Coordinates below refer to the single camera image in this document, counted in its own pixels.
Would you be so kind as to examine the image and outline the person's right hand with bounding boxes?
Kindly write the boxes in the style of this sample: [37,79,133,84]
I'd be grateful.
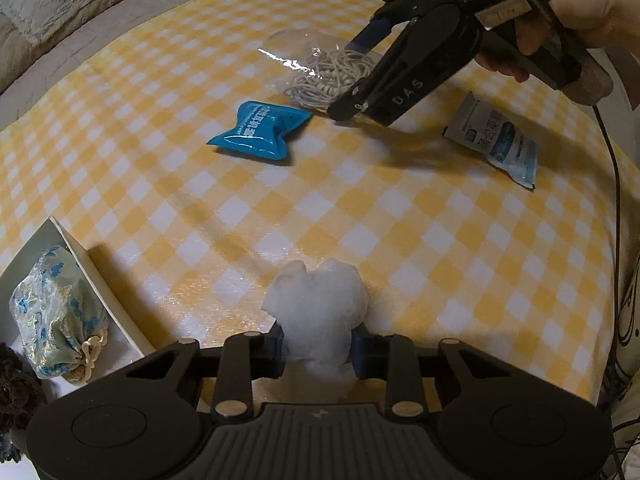
[474,0,637,84]

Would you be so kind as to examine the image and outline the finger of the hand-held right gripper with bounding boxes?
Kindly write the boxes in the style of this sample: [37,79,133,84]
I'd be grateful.
[349,0,427,55]
[327,16,437,122]

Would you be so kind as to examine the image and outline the person's white printed clothing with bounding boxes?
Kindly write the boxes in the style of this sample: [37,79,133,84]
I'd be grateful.
[597,250,640,480]

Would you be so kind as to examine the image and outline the blue soft packet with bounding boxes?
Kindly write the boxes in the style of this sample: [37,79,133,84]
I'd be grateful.
[206,100,315,161]

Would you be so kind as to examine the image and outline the white cardboard box tray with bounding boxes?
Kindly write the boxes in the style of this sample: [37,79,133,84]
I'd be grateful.
[0,216,203,411]

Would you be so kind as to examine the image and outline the dark knitted item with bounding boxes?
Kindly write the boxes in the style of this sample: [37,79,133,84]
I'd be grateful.
[0,342,49,466]

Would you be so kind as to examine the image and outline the blue floral brocade pouch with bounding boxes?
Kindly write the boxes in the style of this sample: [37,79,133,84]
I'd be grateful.
[9,245,111,386]

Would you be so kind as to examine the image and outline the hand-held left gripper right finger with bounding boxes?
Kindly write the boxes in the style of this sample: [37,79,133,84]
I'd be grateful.
[350,332,517,417]

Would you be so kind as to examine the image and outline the clear bag of white cords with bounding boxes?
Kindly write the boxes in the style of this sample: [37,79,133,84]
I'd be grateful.
[257,30,382,111]

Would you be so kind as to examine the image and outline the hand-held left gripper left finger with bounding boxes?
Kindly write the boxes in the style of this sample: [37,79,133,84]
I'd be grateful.
[121,322,287,420]

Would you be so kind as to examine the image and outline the white and blue sachet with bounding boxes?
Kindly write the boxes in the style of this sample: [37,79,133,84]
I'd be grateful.
[442,91,539,192]

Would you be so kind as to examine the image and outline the grey pillows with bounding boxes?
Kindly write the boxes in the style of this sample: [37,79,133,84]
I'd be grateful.
[0,0,416,98]

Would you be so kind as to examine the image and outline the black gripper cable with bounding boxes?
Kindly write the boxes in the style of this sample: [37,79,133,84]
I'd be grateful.
[592,102,624,417]

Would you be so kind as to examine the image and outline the yellow checkered mat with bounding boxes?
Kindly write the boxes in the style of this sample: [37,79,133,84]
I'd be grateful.
[0,0,632,413]

